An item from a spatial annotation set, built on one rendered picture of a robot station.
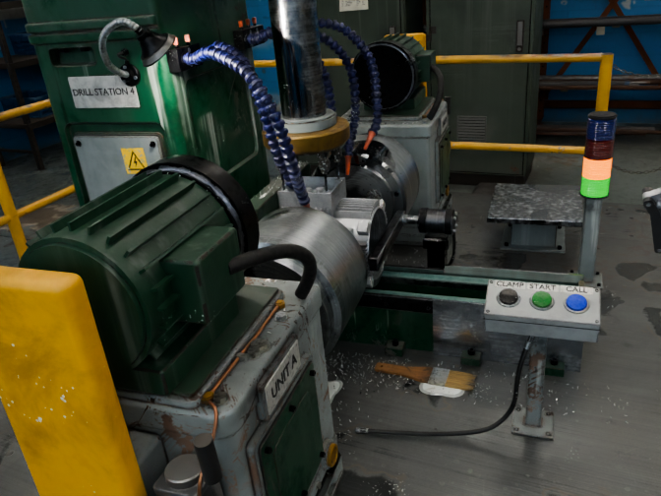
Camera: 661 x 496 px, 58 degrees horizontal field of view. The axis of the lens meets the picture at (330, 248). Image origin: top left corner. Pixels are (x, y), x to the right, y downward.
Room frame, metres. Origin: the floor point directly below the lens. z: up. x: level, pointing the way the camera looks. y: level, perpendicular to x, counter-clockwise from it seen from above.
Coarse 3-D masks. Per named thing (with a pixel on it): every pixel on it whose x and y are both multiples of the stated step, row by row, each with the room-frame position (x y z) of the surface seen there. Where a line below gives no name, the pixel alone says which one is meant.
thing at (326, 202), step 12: (312, 180) 1.27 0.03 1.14; (324, 180) 1.26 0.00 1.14; (336, 180) 1.24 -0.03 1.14; (288, 192) 1.19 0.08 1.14; (312, 192) 1.17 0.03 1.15; (324, 192) 1.17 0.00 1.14; (336, 192) 1.19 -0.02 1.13; (288, 204) 1.19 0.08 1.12; (312, 204) 1.17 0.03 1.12; (324, 204) 1.16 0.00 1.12; (336, 204) 1.18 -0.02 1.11
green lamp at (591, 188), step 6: (582, 180) 1.30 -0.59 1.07; (588, 180) 1.28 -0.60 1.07; (594, 180) 1.27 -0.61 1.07; (600, 180) 1.26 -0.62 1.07; (606, 180) 1.27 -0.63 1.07; (582, 186) 1.29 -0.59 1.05; (588, 186) 1.27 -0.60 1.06; (594, 186) 1.27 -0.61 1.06; (600, 186) 1.26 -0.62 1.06; (606, 186) 1.27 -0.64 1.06; (582, 192) 1.29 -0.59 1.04; (588, 192) 1.27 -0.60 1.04; (594, 192) 1.27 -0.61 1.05; (600, 192) 1.26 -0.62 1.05; (606, 192) 1.27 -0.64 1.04
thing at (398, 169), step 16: (384, 144) 1.44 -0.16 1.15; (352, 160) 1.36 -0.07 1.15; (368, 160) 1.35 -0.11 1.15; (384, 160) 1.35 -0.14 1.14; (400, 160) 1.41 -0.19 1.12; (320, 176) 1.39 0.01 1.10; (336, 176) 1.37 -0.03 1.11; (352, 176) 1.36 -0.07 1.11; (368, 176) 1.34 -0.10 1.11; (384, 176) 1.33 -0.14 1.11; (400, 176) 1.35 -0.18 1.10; (416, 176) 1.45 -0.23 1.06; (352, 192) 1.36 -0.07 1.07; (368, 192) 1.33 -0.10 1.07; (384, 192) 1.33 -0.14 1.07; (400, 192) 1.32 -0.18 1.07; (416, 192) 1.44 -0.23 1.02; (400, 208) 1.32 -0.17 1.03
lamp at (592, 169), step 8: (584, 160) 1.29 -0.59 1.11; (592, 160) 1.27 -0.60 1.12; (600, 160) 1.27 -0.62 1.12; (608, 160) 1.27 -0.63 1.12; (584, 168) 1.29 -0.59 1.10; (592, 168) 1.27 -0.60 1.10; (600, 168) 1.26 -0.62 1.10; (608, 168) 1.27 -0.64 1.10; (584, 176) 1.29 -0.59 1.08; (592, 176) 1.27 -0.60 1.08; (600, 176) 1.26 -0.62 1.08; (608, 176) 1.27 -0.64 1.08
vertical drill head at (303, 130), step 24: (288, 0) 1.18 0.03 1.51; (312, 0) 1.20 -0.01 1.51; (288, 24) 1.18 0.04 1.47; (312, 24) 1.19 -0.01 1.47; (288, 48) 1.18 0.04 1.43; (312, 48) 1.19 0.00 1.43; (288, 72) 1.18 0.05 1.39; (312, 72) 1.19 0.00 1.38; (288, 96) 1.19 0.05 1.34; (312, 96) 1.18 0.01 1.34; (288, 120) 1.18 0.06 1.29; (312, 120) 1.17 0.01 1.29; (336, 120) 1.24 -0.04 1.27; (264, 144) 1.20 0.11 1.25; (312, 144) 1.13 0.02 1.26; (336, 144) 1.16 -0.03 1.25; (336, 168) 1.24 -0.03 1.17
